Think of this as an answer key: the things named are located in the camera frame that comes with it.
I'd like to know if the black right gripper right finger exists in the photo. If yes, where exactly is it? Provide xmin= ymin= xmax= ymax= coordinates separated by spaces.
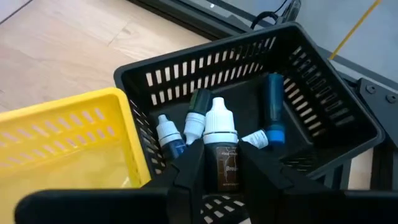
xmin=238 ymin=141 xmax=294 ymax=224

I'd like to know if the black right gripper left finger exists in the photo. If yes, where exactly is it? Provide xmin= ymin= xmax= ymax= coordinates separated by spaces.
xmin=169 ymin=138 xmax=206 ymax=224

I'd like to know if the brown dropper bottle white cap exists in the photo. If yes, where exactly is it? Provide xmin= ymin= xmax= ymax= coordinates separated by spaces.
xmin=203 ymin=96 xmax=241 ymax=193

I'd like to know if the white labelled dropper bottle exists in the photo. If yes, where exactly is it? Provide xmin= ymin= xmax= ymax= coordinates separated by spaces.
xmin=241 ymin=129 xmax=269 ymax=151

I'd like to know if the dark blue dropper bottle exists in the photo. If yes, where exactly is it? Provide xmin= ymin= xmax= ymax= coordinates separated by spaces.
xmin=155 ymin=114 xmax=188 ymax=161

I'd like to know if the green dropper bottle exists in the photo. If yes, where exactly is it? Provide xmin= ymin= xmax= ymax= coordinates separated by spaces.
xmin=182 ymin=88 xmax=215 ymax=146

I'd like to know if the black plastic basket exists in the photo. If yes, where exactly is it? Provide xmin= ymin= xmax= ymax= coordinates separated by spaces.
xmin=113 ymin=21 xmax=387 ymax=224

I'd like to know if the yellow plastic basket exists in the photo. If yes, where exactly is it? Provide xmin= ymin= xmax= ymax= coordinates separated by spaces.
xmin=0 ymin=86 xmax=152 ymax=224

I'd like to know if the yellow cable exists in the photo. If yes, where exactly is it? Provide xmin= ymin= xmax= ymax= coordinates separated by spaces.
xmin=328 ymin=0 xmax=382 ymax=60

